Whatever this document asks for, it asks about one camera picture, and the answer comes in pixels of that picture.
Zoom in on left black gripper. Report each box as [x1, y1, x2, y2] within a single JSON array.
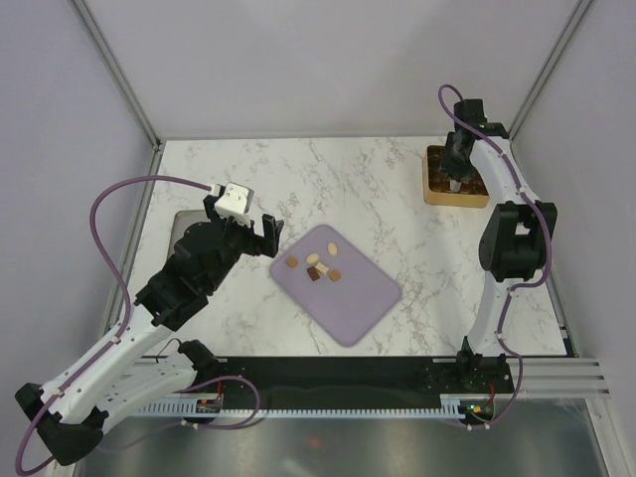
[[205, 197, 283, 292]]

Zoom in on metal tongs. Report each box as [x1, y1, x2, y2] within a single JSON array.
[[449, 180, 462, 193]]

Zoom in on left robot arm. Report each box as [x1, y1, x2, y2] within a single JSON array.
[[15, 203, 284, 466]]

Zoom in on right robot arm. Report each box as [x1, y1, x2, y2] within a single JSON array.
[[441, 97, 557, 393]]

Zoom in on gold chocolate box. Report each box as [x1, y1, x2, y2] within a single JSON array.
[[422, 145, 489, 209]]

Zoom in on white rectangular chocolate lower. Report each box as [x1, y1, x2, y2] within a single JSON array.
[[315, 263, 329, 274]]

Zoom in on brown rectangular chocolate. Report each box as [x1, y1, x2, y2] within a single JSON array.
[[307, 266, 320, 281]]

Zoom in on lavender tray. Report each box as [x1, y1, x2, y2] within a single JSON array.
[[269, 225, 401, 347]]

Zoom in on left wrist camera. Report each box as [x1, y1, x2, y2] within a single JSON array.
[[214, 182, 254, 227]]

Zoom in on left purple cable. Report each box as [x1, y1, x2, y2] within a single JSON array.
[[13, 176, 215, 473]]

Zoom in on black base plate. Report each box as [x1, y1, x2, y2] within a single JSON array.
[[195, 357, 514, 409]]

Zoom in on white cable duct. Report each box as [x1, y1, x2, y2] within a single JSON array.
[[133, 395, 496, 419]]

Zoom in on right aluminium frame post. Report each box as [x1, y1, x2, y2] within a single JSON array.
[[509, 0, 595, 141]]

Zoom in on aluminium frame post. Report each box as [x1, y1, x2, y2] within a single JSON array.
[[509, 0, 595, 141], [69, 0, 162, 151]]

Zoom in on aluminium rail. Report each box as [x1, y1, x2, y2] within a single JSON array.
[[518, 357, 609, 399]]

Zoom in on left aluminium frame post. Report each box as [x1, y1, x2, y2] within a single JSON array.
[[69, 0, 162, 151]]

